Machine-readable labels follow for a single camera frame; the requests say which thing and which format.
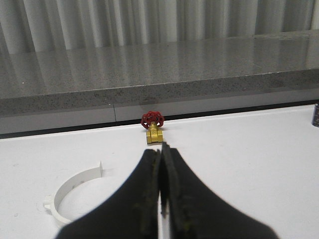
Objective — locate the black cylindrical capacitor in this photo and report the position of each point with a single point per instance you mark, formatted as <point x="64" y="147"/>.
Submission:
<point x="315" y="118"/>

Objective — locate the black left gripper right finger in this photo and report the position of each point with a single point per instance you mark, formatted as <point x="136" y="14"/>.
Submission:
<point x="195" y="211"/>

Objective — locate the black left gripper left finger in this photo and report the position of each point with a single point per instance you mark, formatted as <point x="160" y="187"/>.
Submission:
<point x="130" y="213"/>

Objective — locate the brass valve with red handle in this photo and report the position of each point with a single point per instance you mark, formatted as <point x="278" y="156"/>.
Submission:
<point x="152" y="121"/>

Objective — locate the grey stone counter ledge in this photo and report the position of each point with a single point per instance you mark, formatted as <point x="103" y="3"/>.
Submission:
<point x="207" y="75"/>

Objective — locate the white half-ring pipe clamp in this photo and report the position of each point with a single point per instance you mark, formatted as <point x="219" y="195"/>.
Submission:
<point x="52" y="202"/>

